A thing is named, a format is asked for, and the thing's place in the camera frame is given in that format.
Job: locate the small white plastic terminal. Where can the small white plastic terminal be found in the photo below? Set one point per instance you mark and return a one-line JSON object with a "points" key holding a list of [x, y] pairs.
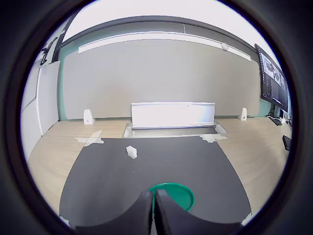
{"points": [[132, 151]]}

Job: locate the round green lid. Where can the round green lid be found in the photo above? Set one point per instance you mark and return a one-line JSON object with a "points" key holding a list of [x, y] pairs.
{"points": [[182, 195]]}

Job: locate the dark grey mat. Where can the dark grey mat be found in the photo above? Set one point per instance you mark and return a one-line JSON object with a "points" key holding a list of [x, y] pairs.
{"points": [[110, 176]]}

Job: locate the white tape piece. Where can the white tape piece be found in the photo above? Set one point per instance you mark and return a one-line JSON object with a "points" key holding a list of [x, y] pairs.
{"points": [[246, 218], [64, 219], [211, 137], [89, 140]]}

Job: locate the black keyboard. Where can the black keyboard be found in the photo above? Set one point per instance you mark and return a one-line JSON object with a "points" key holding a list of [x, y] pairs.
{"points": [[287, 143]]}

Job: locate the black monitor stand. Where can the black monitor stand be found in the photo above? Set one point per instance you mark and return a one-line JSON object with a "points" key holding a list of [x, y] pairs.
{"points": [[275, 111]]}

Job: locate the white partition panel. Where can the white partition panel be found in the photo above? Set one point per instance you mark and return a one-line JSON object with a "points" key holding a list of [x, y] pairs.
{"points": [[49, 98], [29, 110]]}

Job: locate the black computer monitor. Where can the black computer monitor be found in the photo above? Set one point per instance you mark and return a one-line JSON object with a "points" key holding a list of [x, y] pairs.
{"points": [[274, 85]]}

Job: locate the round white knob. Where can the round white knob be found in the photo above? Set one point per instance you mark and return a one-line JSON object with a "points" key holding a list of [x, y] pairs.
{"points": [[224, 46]]}

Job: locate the small white bracket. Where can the small white bracket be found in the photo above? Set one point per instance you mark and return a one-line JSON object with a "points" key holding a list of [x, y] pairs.
{"points": [[242, 114], [88, 117]]}

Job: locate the grey partition wall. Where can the grey partition wall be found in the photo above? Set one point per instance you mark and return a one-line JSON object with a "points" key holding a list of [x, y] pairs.
{"points": [[146, 78]]}

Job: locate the white rail on partition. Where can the white rail on partition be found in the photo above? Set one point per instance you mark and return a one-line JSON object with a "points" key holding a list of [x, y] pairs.
{"points": [[146, 37]]}

